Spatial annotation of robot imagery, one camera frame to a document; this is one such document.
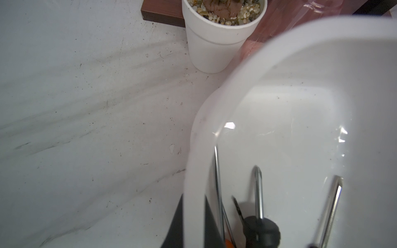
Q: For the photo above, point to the white plastic storage box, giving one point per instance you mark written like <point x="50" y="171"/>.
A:
<point x="312" y="103"/>

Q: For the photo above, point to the black handle long screwdriver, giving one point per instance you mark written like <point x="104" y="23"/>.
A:
<point x="330" y="213"/>

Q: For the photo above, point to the pink spray bottle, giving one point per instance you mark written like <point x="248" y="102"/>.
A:
<point x="282" y="16"/>

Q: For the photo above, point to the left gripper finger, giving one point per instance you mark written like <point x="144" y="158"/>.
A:
<point x="180" y="236"/>

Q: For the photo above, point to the small potted green plant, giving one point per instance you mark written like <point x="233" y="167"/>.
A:
<point x="212" y="46"/>

